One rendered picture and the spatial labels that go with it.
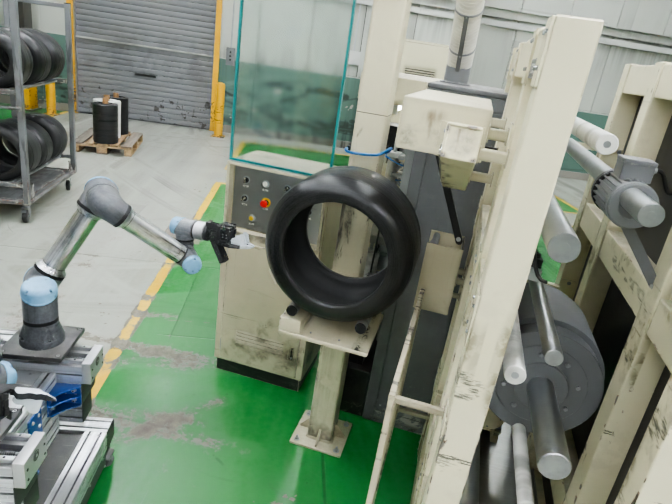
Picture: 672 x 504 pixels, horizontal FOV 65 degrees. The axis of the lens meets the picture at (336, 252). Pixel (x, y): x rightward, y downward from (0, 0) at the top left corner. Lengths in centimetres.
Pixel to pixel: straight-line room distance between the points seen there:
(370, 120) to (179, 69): 922
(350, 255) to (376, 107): 64
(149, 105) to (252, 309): 879
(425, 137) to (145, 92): 1013
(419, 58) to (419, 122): 381
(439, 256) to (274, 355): 129
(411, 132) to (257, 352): 191
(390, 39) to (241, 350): 189
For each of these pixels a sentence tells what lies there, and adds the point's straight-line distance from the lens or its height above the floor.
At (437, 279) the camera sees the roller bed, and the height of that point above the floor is 105.
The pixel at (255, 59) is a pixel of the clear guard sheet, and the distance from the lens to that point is 271.
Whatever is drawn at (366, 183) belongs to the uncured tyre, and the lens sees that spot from 185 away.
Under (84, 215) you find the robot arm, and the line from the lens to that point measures 216.
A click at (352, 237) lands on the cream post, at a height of 112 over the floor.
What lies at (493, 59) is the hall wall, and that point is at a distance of 1162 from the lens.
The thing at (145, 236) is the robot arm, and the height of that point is 113.
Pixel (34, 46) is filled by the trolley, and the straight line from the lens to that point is 575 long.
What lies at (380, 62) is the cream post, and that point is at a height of 185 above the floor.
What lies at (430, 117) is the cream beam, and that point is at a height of 174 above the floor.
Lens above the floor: 187
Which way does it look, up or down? 21 degrees down
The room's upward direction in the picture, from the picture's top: 9 degrees clockwise
